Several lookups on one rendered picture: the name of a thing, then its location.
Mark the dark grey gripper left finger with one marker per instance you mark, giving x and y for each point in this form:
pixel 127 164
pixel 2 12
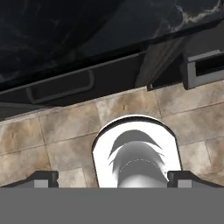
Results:
pixel 43 177

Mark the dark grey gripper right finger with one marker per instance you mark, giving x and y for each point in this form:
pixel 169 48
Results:
pixel 180 177

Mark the dark drawer front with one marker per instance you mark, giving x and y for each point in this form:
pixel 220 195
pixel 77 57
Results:
pixel 116 74
pixel 175 68

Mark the white round object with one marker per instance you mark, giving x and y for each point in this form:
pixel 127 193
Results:
pixel 102 157

